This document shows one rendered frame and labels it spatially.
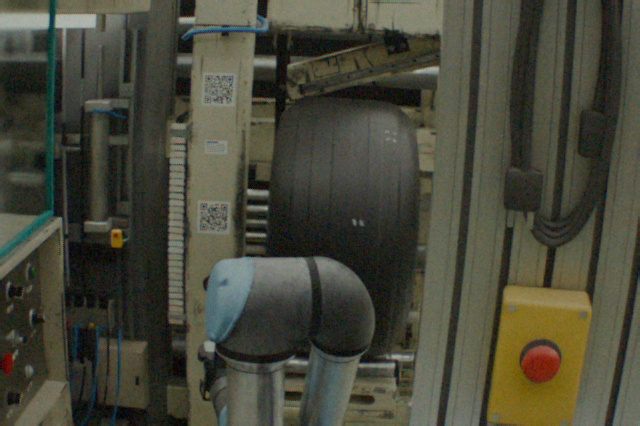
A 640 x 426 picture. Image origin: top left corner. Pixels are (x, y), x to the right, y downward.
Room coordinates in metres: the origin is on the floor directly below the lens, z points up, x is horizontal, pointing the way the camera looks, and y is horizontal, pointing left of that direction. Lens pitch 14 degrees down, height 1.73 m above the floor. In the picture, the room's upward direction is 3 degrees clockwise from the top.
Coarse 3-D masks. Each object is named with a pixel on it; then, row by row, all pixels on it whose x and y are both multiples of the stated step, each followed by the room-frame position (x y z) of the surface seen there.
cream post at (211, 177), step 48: (240, 0) 1.99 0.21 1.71; (240, 48) 1.99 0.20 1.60; (192, 96) 1.99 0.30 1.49; (240, 96) 1.99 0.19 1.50; (192, 144) 1.99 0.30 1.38; (240, 144) 1.99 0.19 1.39; (192, 192) 1.99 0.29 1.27; (240, 192) 1.99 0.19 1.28; (192, 240) 1.99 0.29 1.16; (240, 240) 1.99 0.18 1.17; (192, 288) 1.99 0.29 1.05; (192, 336) 1.99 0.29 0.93; (192, 384) 1.99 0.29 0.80
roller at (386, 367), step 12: (300, 360) 1.92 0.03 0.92; (360, 360) 1.92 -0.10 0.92; (372, 360) 1.93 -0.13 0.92; (384, 360) 1.93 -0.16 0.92; (396, 360) 1.93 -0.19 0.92; (288, 372) 1.92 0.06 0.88; (300, 372) 1.92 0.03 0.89; (360, 372) 1.91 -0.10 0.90; (372, 372) 1.91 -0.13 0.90; (384, 372) 1.91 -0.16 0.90; (396, 372) 1.91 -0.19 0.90
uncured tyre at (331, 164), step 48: (288, 144) 1.89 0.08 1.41; (336, 144) 1.88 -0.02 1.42; (384, 144) 1.88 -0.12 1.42; (288, 192) 1.82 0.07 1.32; (336, 192) 1.81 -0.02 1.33; (384, 192) 1.81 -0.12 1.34; (288, 240) 1.78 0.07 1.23; (336, 240) 1.78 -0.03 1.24; (384, 240) 1.78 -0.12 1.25; (384, 288) 1.78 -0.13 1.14; (384, 336) 1.84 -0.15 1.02
